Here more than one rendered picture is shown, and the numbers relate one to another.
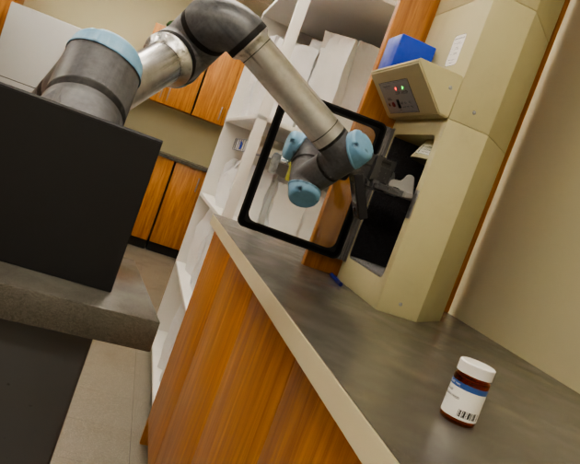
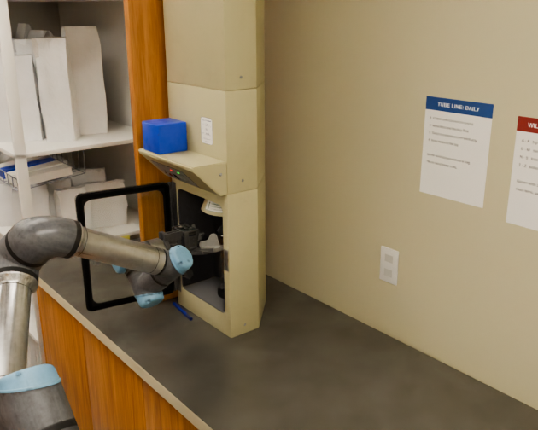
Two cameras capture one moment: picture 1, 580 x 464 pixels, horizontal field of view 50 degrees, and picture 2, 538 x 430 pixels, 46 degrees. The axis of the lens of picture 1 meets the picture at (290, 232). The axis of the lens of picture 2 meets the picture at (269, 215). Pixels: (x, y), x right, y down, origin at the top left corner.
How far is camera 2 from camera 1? 0.89 m
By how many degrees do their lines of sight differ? 27
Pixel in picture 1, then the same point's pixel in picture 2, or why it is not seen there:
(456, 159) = (242, 217)
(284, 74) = (110, 250)
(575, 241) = (334, 217)
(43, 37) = not seen: outside the picture
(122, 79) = (62, 401)
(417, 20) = (152, 84)
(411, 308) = (253, 322)
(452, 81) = (220, 170)
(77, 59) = (30, 414)
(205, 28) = (38, 256)
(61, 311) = not seen: outside the picture
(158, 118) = not seen: outside the picture
